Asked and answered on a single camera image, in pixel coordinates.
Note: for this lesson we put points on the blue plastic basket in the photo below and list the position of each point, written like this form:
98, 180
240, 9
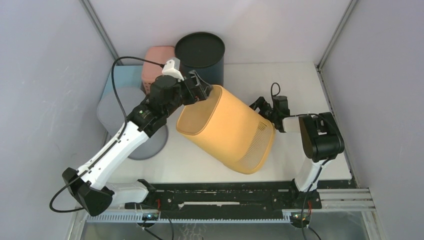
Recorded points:
128, 76

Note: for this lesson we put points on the aluminium frame rail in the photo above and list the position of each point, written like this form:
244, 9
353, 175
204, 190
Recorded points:
346, 200

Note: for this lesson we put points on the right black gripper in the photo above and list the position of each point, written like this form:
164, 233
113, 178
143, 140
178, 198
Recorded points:
262, 104

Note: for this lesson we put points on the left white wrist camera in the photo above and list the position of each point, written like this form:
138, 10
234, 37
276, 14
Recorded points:
172, 68

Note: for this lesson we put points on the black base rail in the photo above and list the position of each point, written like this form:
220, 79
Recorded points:
228, 199

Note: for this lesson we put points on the yellow perforated bin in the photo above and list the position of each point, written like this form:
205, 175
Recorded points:
229, 130

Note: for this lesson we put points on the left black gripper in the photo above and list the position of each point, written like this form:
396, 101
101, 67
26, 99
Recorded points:
201, 91

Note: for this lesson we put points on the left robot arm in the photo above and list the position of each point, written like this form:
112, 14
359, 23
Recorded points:
89, 184

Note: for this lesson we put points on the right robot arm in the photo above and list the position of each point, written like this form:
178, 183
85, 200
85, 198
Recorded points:
320, 136

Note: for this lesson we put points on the white slotted cable duct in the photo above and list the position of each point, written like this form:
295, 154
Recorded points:
133, 217

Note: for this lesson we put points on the dark blue cylindrical bin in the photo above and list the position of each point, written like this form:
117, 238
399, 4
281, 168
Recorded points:
204, 53

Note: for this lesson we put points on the pink plastic basket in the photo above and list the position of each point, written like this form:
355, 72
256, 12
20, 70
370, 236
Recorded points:
150, 71

